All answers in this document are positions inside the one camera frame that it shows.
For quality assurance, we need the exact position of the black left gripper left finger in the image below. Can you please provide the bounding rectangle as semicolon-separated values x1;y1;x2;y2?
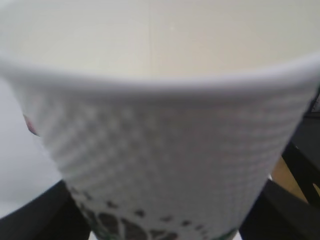
0;180;91;240

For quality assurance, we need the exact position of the white paper cup green logo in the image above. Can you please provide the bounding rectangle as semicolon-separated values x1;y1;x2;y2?
0;0;320;240

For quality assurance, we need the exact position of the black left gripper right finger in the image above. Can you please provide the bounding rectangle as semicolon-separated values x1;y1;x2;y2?
239;180;320;240

